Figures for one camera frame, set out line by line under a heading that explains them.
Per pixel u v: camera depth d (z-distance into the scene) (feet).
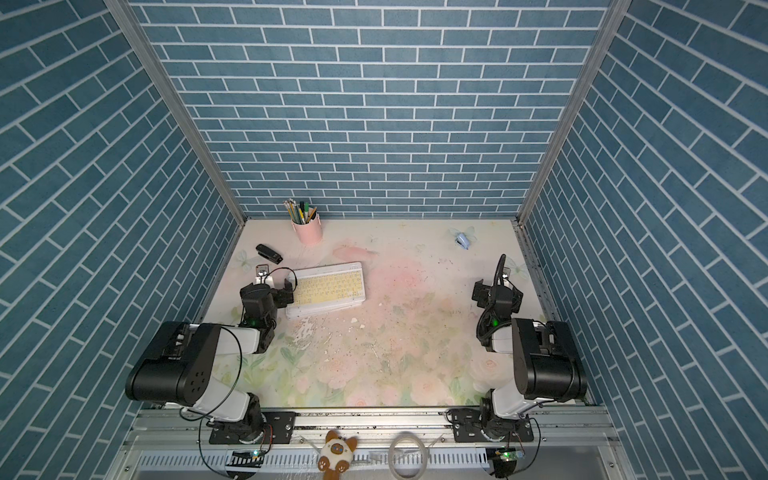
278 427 2.40
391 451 2.27
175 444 2.38
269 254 3.53
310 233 3.55
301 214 3.49
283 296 3.03
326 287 3.15
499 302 2.31
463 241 3.66
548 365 1.49
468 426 2.42
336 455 2.23
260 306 2.33
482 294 2.82
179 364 1.50
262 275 2.58
